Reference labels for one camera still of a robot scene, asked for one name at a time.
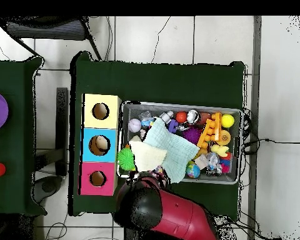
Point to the purple spiky ball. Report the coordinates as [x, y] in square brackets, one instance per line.
[192, 135]

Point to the mint green waffle cloth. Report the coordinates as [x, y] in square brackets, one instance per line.
[177, 150]

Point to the pale yellow waffle cloth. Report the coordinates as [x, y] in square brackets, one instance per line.
[147, 155]

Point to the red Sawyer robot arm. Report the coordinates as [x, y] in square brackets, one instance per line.
[180, 217]

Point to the black chair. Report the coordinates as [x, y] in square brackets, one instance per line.
[47, 30]

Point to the wooden box with three holes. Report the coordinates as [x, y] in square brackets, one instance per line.
[90, 120]

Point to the white baseball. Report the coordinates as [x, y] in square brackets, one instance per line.
[134, 125]

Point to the orange plastic block toy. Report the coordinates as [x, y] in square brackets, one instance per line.
[210, 130]

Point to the red ball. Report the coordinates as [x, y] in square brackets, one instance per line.
[181, 117]

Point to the yellow ball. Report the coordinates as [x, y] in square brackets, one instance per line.
[227, 120]

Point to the green spiky rubber ball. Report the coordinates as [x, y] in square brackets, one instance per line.
[126, 158]

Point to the dark green table cloth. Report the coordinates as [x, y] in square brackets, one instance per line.
[12, 150]
[165, 82]

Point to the grey rounded base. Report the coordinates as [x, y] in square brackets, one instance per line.
[48, 186]

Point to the black post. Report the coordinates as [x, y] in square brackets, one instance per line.
[62, 120]

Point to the shallow mesh bin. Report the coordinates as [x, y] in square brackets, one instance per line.
[132, 110]

